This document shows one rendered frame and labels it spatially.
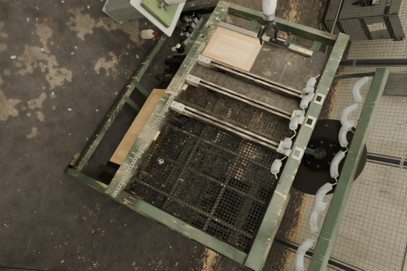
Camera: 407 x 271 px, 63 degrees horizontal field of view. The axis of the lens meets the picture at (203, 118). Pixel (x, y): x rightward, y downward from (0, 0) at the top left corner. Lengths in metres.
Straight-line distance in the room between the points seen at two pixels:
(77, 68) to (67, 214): 1.46
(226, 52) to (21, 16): 1.82
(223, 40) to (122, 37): 1.12
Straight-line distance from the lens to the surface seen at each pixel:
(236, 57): 3.22
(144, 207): 2.74
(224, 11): 3.53
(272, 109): 2.93
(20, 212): 3.53
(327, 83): 3.07
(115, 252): 4.21
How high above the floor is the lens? 3.15
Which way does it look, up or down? 43 degrees down
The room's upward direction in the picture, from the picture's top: 98 degrees clockwise
